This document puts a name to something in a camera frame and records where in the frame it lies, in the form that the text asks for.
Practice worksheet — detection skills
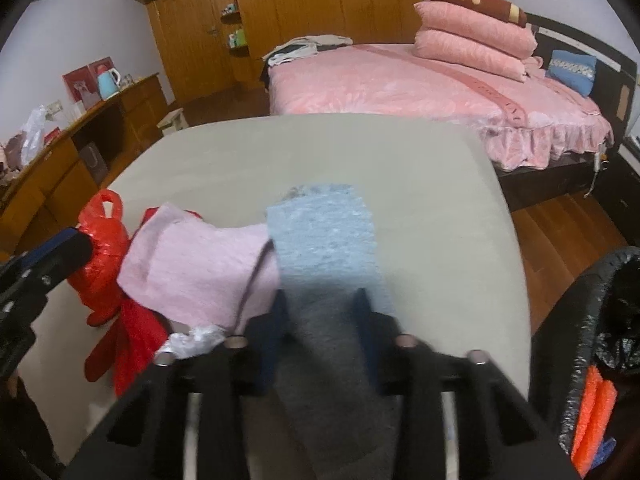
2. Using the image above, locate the red plastic bag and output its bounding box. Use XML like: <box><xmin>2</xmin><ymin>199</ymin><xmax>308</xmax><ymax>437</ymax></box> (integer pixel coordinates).
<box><xmin>67</xmin><ymin>190</ymin><xmax>129</xmax><ymax>327</ymax></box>

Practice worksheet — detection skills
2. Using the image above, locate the white tissue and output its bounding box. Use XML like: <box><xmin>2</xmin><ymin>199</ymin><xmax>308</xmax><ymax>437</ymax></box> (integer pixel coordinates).
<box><xmin>153</xmin><ymin>325</ymin><xmax>226</xmax><ymax>366</ymax></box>

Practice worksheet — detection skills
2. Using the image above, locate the grey sock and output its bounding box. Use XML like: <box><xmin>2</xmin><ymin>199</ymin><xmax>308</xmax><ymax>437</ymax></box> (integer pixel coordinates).
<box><xmin>267</xmin><ymin>184</ymin><xmax>399</xmax><ymax>479</ymax></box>

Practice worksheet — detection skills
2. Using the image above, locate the pink sock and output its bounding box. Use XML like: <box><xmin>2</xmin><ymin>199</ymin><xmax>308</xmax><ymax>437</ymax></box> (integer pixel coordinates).
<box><xmin>117</xmin><ymin>203</ymin><xmax>280</xmax><ymax>335</ymax></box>

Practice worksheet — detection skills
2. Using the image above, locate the red sock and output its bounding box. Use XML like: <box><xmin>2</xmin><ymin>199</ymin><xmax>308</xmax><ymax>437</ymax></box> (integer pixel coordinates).
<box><xmin>82</xmin><ymin>206</ymin><xmax>204</xmax><ymax>399</ymax></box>

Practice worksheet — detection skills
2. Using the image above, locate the orange bubble wrap sheet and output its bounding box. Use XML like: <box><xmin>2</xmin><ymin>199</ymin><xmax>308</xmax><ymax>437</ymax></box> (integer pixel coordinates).
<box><xmin>570</xmin><ymin>365</ymin><xmax>617</xmax><ymax>478</ymax></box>

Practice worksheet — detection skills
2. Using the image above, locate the black lined trash bin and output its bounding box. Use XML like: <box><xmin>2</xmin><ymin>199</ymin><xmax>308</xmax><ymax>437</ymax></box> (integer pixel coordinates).
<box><xmin>528</xmin><ymin>246</ymin><xmax>639</xmax><ymax>479</ymax></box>

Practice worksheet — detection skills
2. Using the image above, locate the wooden sideboard desk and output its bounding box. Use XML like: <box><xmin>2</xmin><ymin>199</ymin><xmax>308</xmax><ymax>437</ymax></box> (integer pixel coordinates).
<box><xmin>1</xmin><ymin>74</ymin><xmax>168</xmax><ymax>261</ymax></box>

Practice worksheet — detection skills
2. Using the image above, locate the white plastic bag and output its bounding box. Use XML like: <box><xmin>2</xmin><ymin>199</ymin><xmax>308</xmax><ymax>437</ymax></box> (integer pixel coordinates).
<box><xmin>21</xmin><ymin>105</ymin><xmax>47</xmax><ymax>168</ymax></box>

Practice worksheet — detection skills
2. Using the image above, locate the red picture box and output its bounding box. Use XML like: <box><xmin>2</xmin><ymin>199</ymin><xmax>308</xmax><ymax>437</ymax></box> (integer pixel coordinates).
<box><xmin>63</xmin><ymin>56</ymin><xmax>114</xmax><ymax>110</ymax></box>

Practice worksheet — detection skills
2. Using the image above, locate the light blue kettle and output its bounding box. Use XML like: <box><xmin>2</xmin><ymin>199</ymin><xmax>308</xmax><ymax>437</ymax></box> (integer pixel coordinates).
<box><xmin>96</xmin><ymin>65</ymin><xmax>122</xmax><ymax>100</ymax></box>

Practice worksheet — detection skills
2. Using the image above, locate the small white stool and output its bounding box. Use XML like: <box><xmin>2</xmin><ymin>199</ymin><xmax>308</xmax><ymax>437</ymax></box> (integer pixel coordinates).
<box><xmin>157</xmin><ymin>107</ymin><xmax>189</xmax><ymax>136</ymax></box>

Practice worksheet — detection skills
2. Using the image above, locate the blue crumpled glove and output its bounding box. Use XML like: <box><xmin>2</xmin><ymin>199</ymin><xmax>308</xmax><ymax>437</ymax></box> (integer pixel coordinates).
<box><xmin>591</xmin><ymin>438</ymin><xmax>617</xmax><ymax>469</ymax></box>

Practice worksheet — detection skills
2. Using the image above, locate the pink covered bed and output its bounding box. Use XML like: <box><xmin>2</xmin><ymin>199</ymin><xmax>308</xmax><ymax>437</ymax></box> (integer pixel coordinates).
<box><xmin>267</xmin><ymin>41</ymin><xmax>615</xmax><ymax>212</ymax></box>

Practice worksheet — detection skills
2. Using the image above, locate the black white nightstand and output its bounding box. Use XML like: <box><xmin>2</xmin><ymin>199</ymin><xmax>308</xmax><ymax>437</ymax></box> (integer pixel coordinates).
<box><xmin>594</xmin><ymin>141</ymin><xmax>640</xmax><ymax>246</ymax></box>

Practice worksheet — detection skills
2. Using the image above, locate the wooden wardrobe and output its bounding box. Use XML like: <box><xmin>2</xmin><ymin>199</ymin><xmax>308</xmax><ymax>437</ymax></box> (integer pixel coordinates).
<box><xmin>138</xmin><ymin>0</ymin><xmax>420</xmax><ymax>105</ymax></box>

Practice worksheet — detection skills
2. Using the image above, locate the lower pink pillow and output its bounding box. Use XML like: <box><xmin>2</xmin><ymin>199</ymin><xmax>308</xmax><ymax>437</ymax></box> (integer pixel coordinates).
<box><xmin>414</xmin><ymin>28</ymin><xmax>526</xmax><ymax>82</ymax></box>

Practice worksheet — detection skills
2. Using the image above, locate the pink pillow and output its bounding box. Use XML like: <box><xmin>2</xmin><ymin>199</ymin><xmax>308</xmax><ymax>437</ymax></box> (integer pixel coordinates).
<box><xmin>414</xmin><ymin>1</ymin><xmax>537</xmax><ymax>60</ymax></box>
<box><xmin>414</xmin><ymin>28</ymin><xmax>526</xmax><ymax>82</ymax></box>

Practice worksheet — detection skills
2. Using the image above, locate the clothes pile on bed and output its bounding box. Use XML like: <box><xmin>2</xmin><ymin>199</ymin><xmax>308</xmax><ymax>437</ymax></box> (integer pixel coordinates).
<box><xmin>260</xmin><ymin>35</ymin><xmax>354</xmax><ymax>88</ymax></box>

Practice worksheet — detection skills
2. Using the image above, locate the blue cushion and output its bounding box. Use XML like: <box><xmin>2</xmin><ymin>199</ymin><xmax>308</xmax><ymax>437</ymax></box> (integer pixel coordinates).
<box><xmin>546</xmin><ymin>50</ymin><xmax>597</xmax><ymax>98</ymax></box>

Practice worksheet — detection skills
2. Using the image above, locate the upper pink pillow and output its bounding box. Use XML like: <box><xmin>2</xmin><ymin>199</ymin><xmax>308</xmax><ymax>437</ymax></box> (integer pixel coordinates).
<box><xmin>414</xmin><ymin>1</ymin><xmax>537</xmax><ymax>60</ymax></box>

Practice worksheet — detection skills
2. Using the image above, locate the dark wooden headboard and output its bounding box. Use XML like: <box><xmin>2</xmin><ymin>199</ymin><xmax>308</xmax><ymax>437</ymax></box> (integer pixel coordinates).
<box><xmin>524</xmin><ymin>11</ymin><xmax>639</xmax><ymax>141</ymax></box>

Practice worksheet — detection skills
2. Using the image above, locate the brown dotted bolster pillow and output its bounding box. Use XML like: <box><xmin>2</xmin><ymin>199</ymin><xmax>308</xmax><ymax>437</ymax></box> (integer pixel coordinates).
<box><xmin>431</xmin><ymin>0</ymin><xmax>527</xmax><ymax>28</ymax></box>

